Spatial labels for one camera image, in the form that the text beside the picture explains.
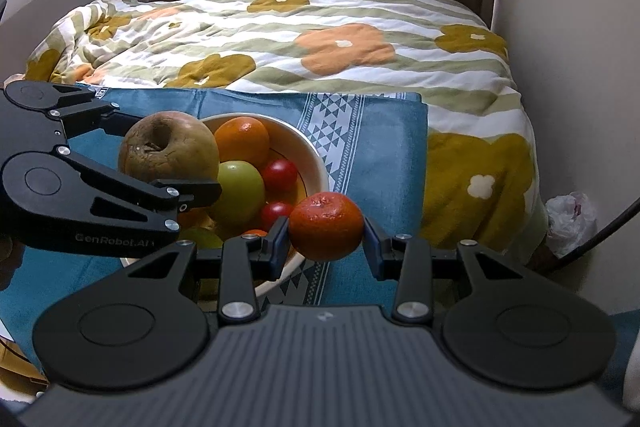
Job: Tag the floral striped blanket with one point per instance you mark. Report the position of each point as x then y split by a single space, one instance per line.
350 97

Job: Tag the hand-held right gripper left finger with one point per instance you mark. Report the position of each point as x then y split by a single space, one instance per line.
280 252

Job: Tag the red cherry tomato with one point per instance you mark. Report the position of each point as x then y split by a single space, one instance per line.
275 213

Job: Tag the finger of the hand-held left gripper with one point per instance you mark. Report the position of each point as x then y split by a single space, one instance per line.
165 194
85 107

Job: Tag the teal patterned tablecloth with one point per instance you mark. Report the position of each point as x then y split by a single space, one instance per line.
370 147

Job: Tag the cream oval bowl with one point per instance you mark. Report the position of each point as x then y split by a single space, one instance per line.
312 167

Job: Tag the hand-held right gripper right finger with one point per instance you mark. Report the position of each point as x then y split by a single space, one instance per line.
372 252

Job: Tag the green apple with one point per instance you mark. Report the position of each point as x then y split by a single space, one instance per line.
240 194
200 238

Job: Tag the white plastic bag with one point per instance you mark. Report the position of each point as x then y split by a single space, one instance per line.
570 222

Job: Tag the large brown apple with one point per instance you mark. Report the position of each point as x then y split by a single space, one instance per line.
185 147

